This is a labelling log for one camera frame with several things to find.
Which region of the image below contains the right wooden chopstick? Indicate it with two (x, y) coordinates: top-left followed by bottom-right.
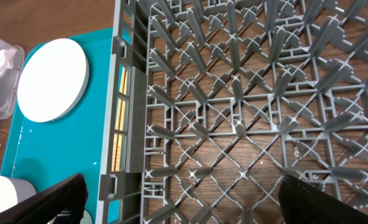
(112, 67), (128, 171)

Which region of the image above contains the large pink plate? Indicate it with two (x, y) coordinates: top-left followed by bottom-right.
(17, 39), (90, 123)

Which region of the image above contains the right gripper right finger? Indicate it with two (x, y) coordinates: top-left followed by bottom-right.
(278, 175), (368, 224)

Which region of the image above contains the white cup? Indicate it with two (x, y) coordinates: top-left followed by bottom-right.
(0, 175), (37, 213)

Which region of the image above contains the wooden chopstick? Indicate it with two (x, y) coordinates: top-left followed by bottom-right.
(112, 67), (128, 171)
(114, 66), (127, 171)

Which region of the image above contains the left wooden chopstick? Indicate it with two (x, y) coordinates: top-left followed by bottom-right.
(114, 66), (127, 171)

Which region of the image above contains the small pink bowl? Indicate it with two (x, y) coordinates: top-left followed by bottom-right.
(48, 210), (93, 224)

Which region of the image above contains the grey dishwasher rack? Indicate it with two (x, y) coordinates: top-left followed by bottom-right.
(95, 0), (368, 223)

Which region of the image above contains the clear plastic bin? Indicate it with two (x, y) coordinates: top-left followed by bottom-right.
(0, 39), (25, 120)

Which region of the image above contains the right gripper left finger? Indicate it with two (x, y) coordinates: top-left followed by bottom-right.
(0, 173), (88, 224)

